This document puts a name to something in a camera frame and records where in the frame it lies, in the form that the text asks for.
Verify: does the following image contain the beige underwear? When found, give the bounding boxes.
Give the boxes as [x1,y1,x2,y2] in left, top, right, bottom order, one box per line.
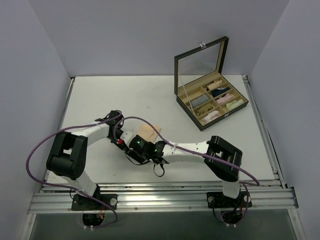
[137,123,158,143]

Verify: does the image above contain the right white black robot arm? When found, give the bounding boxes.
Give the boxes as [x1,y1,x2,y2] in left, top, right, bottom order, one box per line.
[120,131,243,207]

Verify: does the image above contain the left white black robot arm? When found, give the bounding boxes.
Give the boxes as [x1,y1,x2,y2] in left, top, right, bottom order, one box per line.
[46,110,127,210]

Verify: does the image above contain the tan rolled cloth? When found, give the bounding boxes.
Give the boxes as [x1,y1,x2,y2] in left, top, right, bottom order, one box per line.
[195,103,214,117]

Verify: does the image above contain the white pink rolled cloth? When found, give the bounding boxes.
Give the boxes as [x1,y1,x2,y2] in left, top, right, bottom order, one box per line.
[201,110,220,124]

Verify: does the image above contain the grey striped rolled cloth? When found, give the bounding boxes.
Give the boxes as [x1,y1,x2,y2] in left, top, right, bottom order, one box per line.
[190,94,211,108]

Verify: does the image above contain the black compartment storage box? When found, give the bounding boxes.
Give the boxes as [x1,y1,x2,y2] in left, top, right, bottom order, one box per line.
[174,36,249,131]

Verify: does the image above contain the navy rolled cloth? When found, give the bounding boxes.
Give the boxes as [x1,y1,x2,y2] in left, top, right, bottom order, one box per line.
[211,87,230,98]

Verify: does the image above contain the cream rolled cloth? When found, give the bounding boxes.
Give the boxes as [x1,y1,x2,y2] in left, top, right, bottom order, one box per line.
[225,99,244,111]

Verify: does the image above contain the beige rolled cloth top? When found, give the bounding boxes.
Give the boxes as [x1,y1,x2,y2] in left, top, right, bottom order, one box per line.
[206,80,223,91]

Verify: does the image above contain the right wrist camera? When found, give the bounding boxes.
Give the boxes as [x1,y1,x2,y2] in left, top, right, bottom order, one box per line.
[120,131,135,147]

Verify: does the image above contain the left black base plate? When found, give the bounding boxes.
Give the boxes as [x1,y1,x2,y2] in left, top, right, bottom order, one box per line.
[71,194,118,211]

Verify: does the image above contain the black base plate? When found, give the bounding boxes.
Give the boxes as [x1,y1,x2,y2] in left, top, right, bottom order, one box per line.
[71,194,118,211]
[206,191,252,209]

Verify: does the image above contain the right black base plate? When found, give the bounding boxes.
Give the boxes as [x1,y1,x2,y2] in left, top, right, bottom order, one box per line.
[206,191,252,209]

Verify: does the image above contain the aluminium front rail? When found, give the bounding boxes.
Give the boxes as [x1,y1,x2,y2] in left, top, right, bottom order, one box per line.
[28,188,298,214]

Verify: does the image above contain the aluminium rail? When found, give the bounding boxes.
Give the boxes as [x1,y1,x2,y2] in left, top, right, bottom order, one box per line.
[28,188,298,214]
[242,75,288,188]

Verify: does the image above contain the right side aluminium rail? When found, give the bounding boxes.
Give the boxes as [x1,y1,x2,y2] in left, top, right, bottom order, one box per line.
[242,75,288,188]

